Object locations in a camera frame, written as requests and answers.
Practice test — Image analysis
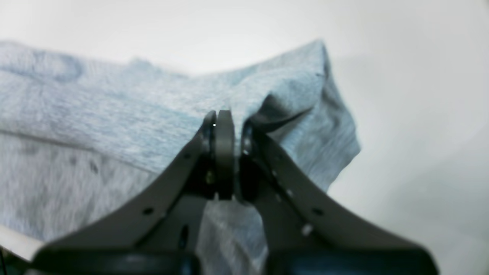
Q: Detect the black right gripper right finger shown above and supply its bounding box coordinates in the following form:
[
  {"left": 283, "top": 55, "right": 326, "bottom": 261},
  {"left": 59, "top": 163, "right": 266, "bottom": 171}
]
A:
[{"left": 239, "top": 122, "right": 439, "bottom": 275}]

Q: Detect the grey T-shirt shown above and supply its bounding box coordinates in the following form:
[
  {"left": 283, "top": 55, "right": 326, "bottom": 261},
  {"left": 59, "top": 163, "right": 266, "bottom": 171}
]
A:
[{"left": 0, "top": 38, "right": 361, "bottom": 275}]

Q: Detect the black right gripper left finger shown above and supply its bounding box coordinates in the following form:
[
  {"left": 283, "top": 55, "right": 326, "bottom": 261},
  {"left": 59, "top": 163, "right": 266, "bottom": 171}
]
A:
[{"left": 31, "top": 111, "right": 235, "bottom": 275}]

